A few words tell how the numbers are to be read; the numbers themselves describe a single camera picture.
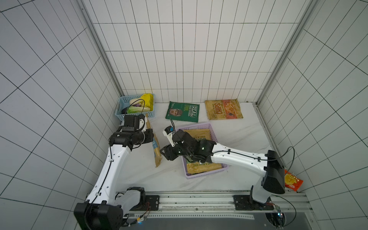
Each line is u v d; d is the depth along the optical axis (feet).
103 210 1.18
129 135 1.65
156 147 2.37
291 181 2.49
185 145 1.75
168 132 2.04
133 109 3.38
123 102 3.86
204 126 3.24
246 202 2.38
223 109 3.74
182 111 3.74
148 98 3.61
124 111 3.64
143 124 2.08
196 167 2.67
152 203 2.38
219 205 2.39
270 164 1.56
